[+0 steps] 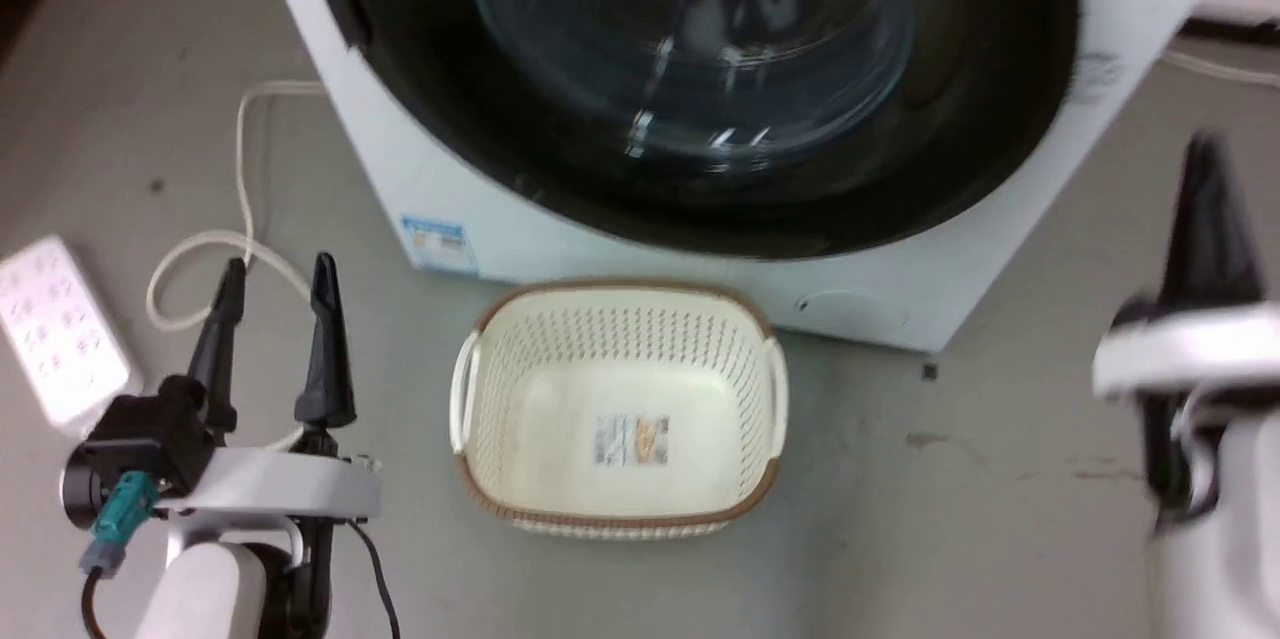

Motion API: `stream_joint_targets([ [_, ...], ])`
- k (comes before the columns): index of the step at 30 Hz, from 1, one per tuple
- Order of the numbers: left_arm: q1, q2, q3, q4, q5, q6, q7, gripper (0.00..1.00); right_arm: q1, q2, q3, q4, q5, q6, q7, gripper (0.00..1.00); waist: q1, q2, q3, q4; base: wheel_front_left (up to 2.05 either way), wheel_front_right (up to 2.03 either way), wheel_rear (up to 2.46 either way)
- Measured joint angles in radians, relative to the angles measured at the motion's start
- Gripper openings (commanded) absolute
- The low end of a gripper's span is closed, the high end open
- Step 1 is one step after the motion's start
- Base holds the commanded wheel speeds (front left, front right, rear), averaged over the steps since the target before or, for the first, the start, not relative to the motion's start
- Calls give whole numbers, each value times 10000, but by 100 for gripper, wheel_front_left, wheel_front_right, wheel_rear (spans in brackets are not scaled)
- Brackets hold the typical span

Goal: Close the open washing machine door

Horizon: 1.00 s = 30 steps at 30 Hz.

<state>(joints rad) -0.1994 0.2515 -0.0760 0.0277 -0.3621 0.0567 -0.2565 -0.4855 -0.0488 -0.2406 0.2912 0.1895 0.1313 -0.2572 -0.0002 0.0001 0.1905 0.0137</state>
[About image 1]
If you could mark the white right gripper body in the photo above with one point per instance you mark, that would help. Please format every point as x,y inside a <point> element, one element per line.
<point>1190,354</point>

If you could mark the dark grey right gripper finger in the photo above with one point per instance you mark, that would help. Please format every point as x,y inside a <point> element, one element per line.
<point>1208,229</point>

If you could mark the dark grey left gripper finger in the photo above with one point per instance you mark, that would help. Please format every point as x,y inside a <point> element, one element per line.
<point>325,349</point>
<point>222,339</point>

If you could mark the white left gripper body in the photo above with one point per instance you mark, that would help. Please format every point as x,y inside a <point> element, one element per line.
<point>280,484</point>

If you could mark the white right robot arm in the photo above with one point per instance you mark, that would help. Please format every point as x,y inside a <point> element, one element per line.
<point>1235,539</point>

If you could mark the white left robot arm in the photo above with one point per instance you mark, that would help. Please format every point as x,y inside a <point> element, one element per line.
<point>210,589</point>

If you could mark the round black glass washer door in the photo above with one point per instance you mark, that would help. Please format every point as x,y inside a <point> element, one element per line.
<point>980,119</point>

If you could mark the white front-load washing machine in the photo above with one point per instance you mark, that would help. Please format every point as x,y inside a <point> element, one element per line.
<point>560,239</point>

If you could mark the blue energy label sticker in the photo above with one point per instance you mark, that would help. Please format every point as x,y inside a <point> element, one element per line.
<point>438,243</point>

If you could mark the white power strip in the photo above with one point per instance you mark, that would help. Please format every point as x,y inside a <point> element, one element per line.
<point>60,329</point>

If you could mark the cream plastic laundry basket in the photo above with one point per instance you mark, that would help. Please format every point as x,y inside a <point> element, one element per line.
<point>620,389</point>

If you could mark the paper label inside basket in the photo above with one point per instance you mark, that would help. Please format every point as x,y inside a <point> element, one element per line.
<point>631,440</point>

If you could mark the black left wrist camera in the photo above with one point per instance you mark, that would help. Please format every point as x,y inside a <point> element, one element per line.
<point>140,439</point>

